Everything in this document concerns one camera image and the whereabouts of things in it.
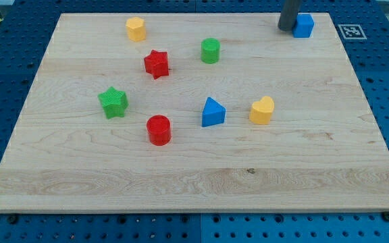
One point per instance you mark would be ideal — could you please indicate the grey cylindrical robot arm stick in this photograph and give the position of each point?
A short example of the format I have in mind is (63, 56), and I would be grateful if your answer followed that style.
(289, 14)

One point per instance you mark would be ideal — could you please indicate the red star block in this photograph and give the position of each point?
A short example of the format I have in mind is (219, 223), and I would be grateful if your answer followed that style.
(156, 64)

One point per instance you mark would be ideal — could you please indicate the green star block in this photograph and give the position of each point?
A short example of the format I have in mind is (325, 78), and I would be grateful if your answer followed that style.
(114, 102)

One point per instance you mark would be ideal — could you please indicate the blue triangle block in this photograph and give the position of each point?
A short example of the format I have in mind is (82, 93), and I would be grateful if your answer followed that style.
(213, 113)

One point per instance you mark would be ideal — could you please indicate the light wooden board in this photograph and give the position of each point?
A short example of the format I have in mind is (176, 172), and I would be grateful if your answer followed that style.
(321, 152)

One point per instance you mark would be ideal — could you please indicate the red cylinder block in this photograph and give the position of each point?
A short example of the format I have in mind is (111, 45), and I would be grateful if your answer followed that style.
(159, 130)

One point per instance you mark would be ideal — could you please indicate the yellow heart block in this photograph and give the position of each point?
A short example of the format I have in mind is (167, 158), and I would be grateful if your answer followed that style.
(262, 110)

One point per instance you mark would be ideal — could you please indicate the green cylinder block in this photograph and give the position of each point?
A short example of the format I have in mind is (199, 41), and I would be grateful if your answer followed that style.
(210, 50)

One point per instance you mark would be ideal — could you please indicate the yellow hexagon block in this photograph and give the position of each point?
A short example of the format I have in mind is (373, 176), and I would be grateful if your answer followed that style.
(136, 29)

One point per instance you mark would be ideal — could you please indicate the blue cube block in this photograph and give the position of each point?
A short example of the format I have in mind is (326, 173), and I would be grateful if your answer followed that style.
(303, 26)

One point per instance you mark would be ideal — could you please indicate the white fiducial marker tag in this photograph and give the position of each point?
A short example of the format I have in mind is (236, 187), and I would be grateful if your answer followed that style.
(352, 32)

